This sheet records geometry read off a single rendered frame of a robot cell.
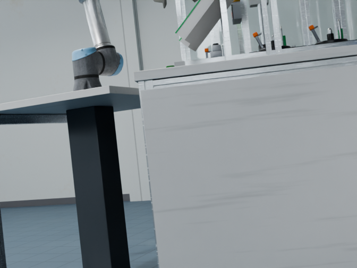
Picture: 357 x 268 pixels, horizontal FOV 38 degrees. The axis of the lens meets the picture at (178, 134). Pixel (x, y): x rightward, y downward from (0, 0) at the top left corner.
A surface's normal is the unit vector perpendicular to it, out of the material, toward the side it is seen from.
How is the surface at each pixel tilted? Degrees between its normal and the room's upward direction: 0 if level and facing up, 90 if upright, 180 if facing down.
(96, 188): 90
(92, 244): 90
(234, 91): 90
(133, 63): 90
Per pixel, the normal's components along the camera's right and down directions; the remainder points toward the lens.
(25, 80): -0.42, 0.04
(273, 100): -0.09, 0.00
